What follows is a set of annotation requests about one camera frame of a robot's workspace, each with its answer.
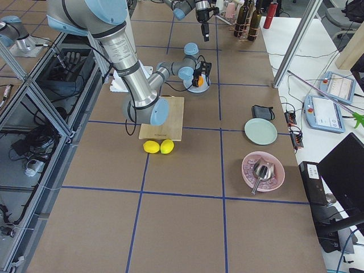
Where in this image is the pink bowl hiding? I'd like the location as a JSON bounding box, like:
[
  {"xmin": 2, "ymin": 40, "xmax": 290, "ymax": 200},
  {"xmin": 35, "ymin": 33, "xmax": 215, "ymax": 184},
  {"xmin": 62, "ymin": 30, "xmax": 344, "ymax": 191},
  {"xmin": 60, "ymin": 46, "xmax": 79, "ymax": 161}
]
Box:
[{"xmin": 241, "ymin": 151, "xmax": 285, "ymax": 193}]

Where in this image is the green wine bottle front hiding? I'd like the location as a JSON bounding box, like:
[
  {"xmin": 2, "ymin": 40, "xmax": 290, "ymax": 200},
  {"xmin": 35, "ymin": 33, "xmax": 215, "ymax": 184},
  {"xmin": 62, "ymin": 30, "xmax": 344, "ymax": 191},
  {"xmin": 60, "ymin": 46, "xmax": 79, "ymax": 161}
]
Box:
[{"xmin": 234, "ymin": 0, "xmax": 249, "ymax": 38}]

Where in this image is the aluminium frame post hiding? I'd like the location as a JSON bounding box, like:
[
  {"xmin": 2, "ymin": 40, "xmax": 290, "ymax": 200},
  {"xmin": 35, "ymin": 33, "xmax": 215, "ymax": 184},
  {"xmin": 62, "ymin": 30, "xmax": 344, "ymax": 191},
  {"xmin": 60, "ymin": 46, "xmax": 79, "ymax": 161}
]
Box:
[{"xmin": 272, "ymin": 0, "xmax": 323, "ymax": 88}]

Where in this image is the orange fruit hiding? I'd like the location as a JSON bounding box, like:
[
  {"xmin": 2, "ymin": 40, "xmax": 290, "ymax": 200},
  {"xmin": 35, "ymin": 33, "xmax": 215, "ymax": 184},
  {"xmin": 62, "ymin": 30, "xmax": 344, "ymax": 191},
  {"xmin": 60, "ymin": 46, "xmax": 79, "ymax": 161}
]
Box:
[{"xmin": 197, "ymin": 76, "xmax": 204, "ymax": 87}]

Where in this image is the far teach pendant tablet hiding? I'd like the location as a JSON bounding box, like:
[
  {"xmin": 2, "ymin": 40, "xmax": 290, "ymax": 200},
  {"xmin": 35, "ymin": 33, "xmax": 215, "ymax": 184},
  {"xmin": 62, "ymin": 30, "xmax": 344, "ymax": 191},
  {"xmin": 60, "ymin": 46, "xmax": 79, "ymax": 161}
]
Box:
[{"xmin": 320, "ymin": 71, "xmax": 356, "ymax": 105}]

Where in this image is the metal scoop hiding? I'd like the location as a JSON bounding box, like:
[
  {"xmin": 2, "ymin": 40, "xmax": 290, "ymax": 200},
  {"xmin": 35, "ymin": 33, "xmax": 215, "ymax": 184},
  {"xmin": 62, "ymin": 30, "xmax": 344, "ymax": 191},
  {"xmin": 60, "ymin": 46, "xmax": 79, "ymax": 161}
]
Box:
[{"xmin": 251, "ymin": 158, "xmax": 275, "ymax": 194}]

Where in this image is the black computer monitor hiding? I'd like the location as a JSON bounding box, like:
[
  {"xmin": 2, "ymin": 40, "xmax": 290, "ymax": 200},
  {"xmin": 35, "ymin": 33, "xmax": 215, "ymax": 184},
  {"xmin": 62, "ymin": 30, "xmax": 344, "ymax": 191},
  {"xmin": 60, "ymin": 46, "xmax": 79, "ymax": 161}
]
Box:
[{"xmin": 318, "ymin": 133, "xmax": 363, "ymax": 215}]

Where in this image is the light blue plate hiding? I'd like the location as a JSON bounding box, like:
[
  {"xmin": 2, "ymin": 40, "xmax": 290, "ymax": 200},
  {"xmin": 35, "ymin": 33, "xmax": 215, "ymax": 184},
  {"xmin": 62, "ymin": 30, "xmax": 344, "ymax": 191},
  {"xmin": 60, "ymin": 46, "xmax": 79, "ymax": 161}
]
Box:
[{"xmin": 183, "ymin": 74, "xmax": 209, "ymax": 93}]

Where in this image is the green tipped grabber stick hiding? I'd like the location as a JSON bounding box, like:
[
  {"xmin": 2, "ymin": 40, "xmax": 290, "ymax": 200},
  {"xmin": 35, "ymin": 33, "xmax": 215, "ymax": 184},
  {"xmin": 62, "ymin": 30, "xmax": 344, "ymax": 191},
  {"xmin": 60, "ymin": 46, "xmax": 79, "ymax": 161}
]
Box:
[{"xmin": 287, "ymin": 70, "xmax": 364, "ymax": 129}]

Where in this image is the copper wire bottle rack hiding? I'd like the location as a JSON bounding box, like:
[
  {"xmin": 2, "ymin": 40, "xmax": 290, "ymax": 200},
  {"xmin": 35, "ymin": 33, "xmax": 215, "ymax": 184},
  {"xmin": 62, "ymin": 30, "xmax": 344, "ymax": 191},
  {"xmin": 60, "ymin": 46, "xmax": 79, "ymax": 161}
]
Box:
[{"xmin": 234, "ymin": 16, "xmax": 259, "ymax": 42}]

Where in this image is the near teach pendant tablet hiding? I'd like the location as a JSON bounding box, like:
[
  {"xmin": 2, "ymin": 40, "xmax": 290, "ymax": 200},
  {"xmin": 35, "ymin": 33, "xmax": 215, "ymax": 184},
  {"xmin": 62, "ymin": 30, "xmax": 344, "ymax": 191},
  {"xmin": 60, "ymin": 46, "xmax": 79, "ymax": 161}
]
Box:
[{"xmin": 304, "ymin": 94, "xmax": 345, "ymax": 133}]

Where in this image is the pink cup on top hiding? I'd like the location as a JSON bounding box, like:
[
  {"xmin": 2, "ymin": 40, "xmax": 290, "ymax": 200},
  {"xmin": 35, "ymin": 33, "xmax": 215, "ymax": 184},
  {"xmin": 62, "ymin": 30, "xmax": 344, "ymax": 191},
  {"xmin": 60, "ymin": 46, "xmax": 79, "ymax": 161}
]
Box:
[{"xmin": 225, "ymin": 2, "xmax": 235, "ymax": 19}]

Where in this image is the lower yellow lemon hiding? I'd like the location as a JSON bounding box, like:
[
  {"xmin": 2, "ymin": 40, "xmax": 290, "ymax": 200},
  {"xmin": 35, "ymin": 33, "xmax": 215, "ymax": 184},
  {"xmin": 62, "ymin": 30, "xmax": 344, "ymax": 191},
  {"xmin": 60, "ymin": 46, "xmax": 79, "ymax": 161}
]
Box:
[{"xmin": 143, "ymin": 140, "xmax": 160, "ymax": 154}]

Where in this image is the yellow lemon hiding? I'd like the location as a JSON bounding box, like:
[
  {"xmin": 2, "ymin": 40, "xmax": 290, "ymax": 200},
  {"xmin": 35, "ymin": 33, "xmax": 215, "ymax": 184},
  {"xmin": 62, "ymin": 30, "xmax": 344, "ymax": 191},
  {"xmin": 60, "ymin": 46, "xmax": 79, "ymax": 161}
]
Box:
[
  {"xmin": 160, "ymin": 139, "xmax": 175, "ymax": 154},
  {"xmin": 143, "ymin": 140, "xmax": 160, "ymax": 154}
]

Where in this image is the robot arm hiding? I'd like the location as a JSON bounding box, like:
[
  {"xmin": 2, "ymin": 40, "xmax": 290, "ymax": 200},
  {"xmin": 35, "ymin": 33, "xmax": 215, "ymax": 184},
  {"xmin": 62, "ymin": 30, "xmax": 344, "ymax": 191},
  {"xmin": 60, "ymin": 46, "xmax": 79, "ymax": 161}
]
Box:
[
  {"xmin": 47, "ymin": 1, "xmax": 212, "ymax": 126},
  {"xmin": 162, "ymin": 0, "xmax": 220, "ymax": 42}
]

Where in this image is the black power strip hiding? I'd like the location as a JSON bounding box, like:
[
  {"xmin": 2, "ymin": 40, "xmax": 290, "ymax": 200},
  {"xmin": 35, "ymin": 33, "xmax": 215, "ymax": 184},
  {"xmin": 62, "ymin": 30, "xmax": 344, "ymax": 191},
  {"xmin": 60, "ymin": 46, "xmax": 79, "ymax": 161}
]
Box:
[{"xmin": 284, "ymin": 111, "xmax": 304, "ymax": 151}]

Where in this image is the green wine bottle middle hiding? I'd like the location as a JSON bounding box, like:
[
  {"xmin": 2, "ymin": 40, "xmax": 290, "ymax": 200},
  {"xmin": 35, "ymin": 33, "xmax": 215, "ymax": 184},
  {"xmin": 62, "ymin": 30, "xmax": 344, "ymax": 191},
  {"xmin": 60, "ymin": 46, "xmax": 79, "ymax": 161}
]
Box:
[{"xmin": 247, "ymin": 0, "xmax": 262, "ymax": 42}]

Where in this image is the teach pendant tablet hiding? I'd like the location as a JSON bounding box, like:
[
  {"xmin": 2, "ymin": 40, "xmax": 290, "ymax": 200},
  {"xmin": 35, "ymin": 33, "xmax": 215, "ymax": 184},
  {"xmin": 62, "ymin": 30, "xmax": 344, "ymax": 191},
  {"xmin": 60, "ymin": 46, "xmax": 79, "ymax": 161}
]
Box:
[
  {"xmin": 320, "ymin": 71, "xmax": 356, "ymax": 105},
  {"xmin": 304, "ymin": 94, "xmax": 345, "ymax": 133}
]

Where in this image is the red thermos bottle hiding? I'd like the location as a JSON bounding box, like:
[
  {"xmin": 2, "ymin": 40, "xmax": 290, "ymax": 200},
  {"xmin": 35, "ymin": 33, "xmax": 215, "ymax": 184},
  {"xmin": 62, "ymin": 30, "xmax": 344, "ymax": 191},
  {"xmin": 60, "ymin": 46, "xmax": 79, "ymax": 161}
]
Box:
[{"xmin": 263, "ymin": 2, "xmax": 278, "ymax": 29}]

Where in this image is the wooden cutting board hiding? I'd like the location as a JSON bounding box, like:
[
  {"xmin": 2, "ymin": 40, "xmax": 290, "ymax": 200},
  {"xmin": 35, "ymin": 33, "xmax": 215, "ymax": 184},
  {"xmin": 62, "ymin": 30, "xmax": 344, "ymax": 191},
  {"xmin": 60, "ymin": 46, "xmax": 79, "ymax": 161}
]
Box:
[{"xmin": 138, "ymin": 96, "xmax": 184, "ymax": 141}]

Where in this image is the upper yellow lemon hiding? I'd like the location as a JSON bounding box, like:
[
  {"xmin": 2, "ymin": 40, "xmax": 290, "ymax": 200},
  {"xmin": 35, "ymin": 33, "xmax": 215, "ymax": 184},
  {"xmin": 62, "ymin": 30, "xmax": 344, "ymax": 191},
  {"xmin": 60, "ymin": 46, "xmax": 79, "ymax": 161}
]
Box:
[{"xmin": 160, "ymin": 139, "xmax": 175, "ymax": 154}]

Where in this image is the light green plate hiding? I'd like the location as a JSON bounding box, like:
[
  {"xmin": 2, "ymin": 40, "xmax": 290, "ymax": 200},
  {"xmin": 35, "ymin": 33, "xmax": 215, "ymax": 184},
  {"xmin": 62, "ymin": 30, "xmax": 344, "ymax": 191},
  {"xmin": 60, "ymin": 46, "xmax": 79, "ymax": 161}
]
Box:
[{"xmin": 244, "ymin": 118, "xmax": 278, "ymax": 145}]

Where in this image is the black desktop computer box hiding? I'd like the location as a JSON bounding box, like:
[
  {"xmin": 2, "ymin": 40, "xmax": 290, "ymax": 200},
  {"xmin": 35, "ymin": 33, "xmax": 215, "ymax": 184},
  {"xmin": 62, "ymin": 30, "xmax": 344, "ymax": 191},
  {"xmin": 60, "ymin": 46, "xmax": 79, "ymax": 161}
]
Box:
[{"xmin": 299, "ymin": 161, "xmax": 331, "ymax": 207}]

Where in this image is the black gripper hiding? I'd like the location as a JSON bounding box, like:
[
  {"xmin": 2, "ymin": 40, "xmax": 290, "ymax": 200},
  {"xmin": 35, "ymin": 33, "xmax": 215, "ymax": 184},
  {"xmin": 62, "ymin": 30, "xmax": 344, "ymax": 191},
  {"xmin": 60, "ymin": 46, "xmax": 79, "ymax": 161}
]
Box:
[
  {"xmin": 196, "ymin": 8, "xmax": 220, "ymax": 42},
  {"xmin": 192, "ymin": 61, "xmax": 212, "ymax": 87}
]

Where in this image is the green wine bottle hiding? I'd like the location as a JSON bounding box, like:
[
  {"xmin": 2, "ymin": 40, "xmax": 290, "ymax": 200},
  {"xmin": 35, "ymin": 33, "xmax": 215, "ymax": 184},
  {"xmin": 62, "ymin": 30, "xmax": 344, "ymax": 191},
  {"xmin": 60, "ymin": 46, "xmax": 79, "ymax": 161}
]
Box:
[
  {"xmin": 234, "ymin": 0, "xmax": 249, "ymax": 38},
  {"xmin": 247, "ymin": 0, "xmax": 262, "ymax": 42}
]

